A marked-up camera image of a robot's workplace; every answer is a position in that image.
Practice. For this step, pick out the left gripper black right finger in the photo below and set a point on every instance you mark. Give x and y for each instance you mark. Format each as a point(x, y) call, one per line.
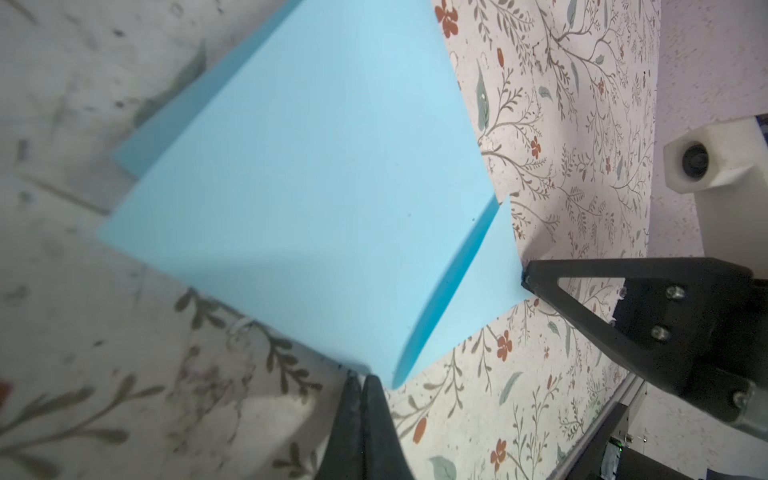
point(383, 457)

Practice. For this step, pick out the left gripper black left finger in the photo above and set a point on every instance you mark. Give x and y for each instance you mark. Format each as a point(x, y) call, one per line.
point(344, 458)

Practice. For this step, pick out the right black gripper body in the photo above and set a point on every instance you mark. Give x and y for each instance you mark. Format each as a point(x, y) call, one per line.
point(697, 328)

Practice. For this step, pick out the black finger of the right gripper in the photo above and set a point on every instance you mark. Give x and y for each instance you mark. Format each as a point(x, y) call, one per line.
point(594, 312)

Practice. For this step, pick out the light blue paper sheet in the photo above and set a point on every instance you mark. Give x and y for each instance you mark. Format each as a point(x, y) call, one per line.
point(332, 189)

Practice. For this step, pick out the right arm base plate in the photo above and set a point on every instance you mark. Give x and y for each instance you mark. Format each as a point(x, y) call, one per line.
point(612, 447)

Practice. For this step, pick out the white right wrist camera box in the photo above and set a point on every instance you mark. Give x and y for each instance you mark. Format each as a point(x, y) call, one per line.
point(723, 166)

